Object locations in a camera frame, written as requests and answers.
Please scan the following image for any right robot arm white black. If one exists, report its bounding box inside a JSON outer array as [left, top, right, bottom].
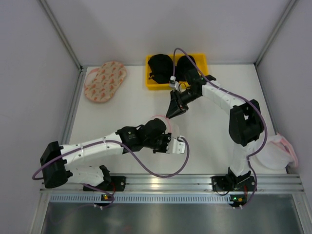
[[166, 68, 264, 180]]

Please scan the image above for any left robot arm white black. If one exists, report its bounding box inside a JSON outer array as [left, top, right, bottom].
[[40, 118, 172, 189]]

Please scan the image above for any black bra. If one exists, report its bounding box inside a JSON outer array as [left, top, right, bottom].
[[148, 54, 195, 84]]

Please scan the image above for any patterned beige laundry bag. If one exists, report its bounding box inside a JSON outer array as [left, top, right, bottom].
[[83, 61, 127, 103]]

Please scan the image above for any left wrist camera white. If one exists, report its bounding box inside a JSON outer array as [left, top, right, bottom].
[[167, 136, 186, 154]]

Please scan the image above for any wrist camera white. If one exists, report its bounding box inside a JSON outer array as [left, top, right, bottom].
[[167, 136, 186, 154], [169, 76, 180, 90]]

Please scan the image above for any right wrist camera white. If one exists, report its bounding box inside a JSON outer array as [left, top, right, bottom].
[[169, 76, 180, 90]]

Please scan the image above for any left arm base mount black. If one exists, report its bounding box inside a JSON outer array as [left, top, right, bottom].
[[81, 175, 126, 192]]

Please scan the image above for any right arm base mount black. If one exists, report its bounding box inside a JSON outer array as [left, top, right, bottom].
[[212, 174, 256, 193]]

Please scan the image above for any slotted cable duct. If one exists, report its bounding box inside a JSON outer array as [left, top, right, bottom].
[[50, 194, 245, 204]]

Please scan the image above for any aluminium rail front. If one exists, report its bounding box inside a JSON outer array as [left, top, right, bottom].
[[39, 173, 304, 193]]

